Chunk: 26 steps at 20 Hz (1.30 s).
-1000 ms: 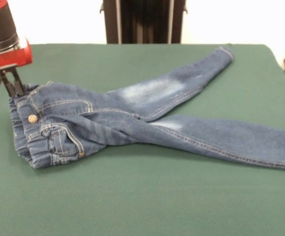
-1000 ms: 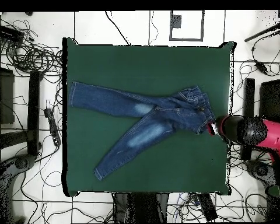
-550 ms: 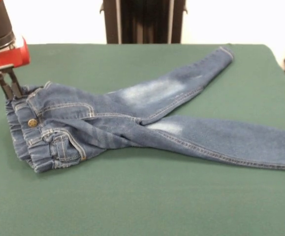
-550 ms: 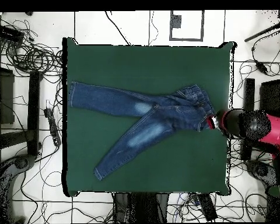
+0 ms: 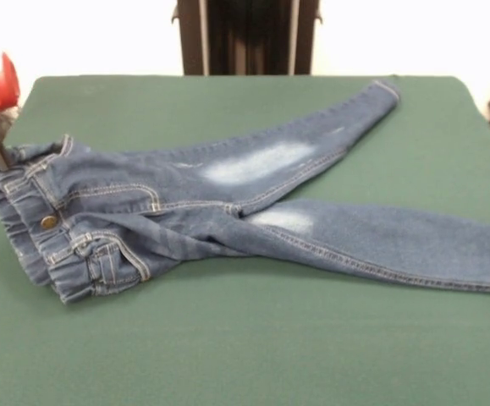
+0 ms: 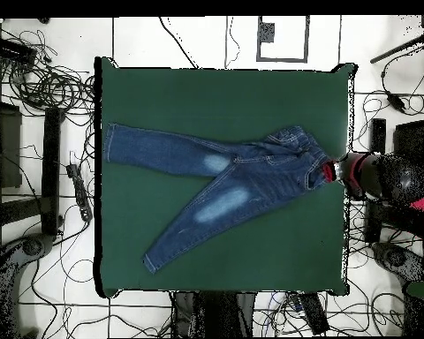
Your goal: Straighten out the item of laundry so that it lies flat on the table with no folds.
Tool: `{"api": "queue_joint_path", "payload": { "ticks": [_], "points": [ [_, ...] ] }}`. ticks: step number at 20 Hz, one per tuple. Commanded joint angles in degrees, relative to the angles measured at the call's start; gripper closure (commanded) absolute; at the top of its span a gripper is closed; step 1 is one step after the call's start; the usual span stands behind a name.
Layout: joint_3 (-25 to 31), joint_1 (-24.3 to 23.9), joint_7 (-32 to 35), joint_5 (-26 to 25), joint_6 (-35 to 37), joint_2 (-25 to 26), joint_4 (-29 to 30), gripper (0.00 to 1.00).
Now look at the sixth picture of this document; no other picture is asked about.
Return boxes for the blue denim jeans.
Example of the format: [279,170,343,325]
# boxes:
[103,122,331,275]

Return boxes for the black flat box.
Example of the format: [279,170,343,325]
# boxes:
[0,35,39,60]

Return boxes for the black stand bar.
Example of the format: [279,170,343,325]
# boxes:
[369,117,387,154]
[40,106,65,237]

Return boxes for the dark square case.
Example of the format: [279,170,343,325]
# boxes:
[393,118,424,160]
[0,100,23,189]

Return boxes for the black power adapter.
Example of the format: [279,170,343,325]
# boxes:
[385,92,406,113]

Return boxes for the grey wheeled stand leg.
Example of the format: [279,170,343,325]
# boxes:
[0,232,56,338]
[370,241,424,283]

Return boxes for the black tripod leg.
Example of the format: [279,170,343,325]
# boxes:
[369,33,424,64]

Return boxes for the black power strip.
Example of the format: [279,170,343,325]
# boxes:
[298,291,330,335]
[65,162,94,222]

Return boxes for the dark green table cloth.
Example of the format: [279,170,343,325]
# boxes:
[93,56,358,299]

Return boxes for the grey square frame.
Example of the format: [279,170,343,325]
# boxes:
[255,15,310,64]

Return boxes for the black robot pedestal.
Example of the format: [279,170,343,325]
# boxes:
[170,290,258,339]

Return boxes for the black cable tangle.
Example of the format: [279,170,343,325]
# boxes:
[0,20,96,117]

